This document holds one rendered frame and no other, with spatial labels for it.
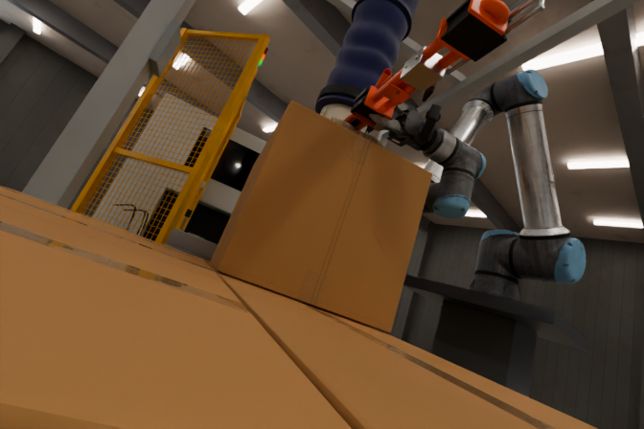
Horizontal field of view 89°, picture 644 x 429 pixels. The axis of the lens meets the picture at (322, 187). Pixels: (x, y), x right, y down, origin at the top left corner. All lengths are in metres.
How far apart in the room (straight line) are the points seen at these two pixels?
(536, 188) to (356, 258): 0.78
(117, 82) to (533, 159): 2.07
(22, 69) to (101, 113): 9.46
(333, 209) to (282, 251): 0.14
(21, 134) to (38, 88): 1.27
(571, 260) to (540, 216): 0.16
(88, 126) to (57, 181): 0.32
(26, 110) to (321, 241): 10.92
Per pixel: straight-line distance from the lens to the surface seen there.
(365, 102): 0.86
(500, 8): 0.64
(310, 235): 0.70
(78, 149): 2.15
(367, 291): 0.76
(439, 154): 0.97
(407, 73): 0.74
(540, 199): 1.33
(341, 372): 0.17
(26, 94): 11.47
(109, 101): 2.21
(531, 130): 1.34
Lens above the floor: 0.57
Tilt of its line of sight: 17 degrees up
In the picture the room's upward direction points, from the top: 21 degrees clockwise
